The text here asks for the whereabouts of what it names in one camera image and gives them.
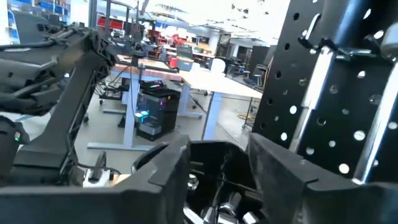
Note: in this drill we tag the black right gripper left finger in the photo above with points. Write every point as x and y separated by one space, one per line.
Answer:
109 205

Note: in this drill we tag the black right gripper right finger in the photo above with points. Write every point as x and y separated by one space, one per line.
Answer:
326 205

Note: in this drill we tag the short chrome socket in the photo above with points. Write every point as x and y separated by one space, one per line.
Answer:
230 208
192 182

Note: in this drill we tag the long chrome socket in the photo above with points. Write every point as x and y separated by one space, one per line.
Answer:
205 214

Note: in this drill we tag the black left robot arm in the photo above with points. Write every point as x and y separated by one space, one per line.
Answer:
62 93

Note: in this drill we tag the black perforated pegboard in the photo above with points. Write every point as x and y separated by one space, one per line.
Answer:
329 118

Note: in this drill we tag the black lit computer tower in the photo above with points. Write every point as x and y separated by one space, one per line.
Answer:
158 112

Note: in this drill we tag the black pegboard bin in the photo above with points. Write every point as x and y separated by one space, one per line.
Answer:
217 168

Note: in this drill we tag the white office chair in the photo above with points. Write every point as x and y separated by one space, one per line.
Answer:
217 65

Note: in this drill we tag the red storage bins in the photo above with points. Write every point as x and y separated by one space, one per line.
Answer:
110 23

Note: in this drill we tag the blue storage bins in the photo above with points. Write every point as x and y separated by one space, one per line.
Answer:
53 6

